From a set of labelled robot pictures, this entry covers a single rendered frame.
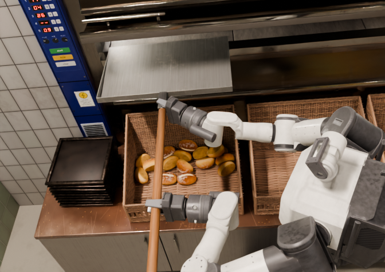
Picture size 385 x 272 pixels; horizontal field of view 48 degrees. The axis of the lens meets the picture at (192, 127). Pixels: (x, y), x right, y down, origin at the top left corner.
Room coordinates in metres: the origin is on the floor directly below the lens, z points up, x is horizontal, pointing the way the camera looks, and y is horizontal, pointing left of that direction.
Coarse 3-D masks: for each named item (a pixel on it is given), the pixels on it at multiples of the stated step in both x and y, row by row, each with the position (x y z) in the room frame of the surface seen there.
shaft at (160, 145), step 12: (156, 144) 0.99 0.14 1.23; (156, 156) 0.94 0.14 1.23; (156, 168) 0.88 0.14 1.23; (156, 180) 0.83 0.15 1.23; (156, 192) 0.79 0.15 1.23; (156, 216) 0.70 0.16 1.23; (156, 228) 0.66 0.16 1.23; (156, 240) 0.62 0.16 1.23; (156, 252) 0.59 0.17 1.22; (156, 264) 0.55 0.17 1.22
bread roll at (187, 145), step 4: (184, 140) 1.44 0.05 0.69; (188, 140) 1.44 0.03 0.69; (180, 144) 1.42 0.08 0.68; (184, 144) 1.42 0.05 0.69; (188, 144) 1.41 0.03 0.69; (192, 144) 1.42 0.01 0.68; (196, 144) 1.42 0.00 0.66; (180, 148) 1.42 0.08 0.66; (184, 148) 1.40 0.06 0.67; (188, 148) 1.40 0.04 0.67; (192, 148) 1.40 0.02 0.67; (196, 148) 1.41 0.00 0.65
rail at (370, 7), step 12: (300, 12) 1.33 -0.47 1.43; (312, 12) 1.32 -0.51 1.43; (324, 12) 1.31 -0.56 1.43; (336, 12) 1.31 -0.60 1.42; (348, 12) 1.30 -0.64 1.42; (168, 24) 1.41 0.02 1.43; (180, 24) 1.39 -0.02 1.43; (192, 24) 1.38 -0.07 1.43; (204, 24) 1.37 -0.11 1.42; (216, 24) 1.37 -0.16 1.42; (228, 24) 1.36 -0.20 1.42; (84, 36) 1.44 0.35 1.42; (96, 36) 1.43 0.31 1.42
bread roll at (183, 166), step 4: (180, 160) 1.35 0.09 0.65; (184, 160) 1.34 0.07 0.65; (176, 164) 1.34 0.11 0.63; (180, 164) 1.32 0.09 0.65; (184, 164) 1.32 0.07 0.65; (188, 164) 1.31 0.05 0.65; (180, 168) 1.31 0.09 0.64; (184, 168) 1.30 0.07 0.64; (188, 168) 1.30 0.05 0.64; (192, 168) 1.30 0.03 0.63
